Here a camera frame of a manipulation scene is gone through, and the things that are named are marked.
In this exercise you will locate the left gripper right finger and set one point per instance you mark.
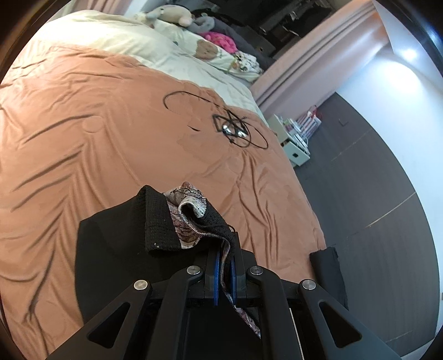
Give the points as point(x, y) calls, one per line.
point(300, 321)

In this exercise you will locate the white bedside drawer cabinet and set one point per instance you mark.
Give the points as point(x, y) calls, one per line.
point(294, 134)

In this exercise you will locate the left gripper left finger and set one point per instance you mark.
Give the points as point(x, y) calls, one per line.
point(145, 321)

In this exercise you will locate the pink fuzzy cloth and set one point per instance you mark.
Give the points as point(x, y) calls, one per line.
point(223, 41)

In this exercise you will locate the grey plush toy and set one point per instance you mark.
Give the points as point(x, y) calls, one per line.
point(202, 25)

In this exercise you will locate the orange bed blanket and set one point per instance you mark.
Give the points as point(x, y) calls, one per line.
point(83, 130)

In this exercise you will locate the black pants with patterned trim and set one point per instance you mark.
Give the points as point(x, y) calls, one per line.
point(152, 236)

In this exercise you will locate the cream bed sheet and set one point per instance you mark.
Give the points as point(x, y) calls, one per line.
point(151, 45)

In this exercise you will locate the beige plush toy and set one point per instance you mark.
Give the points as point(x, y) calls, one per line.
point(170, 13)

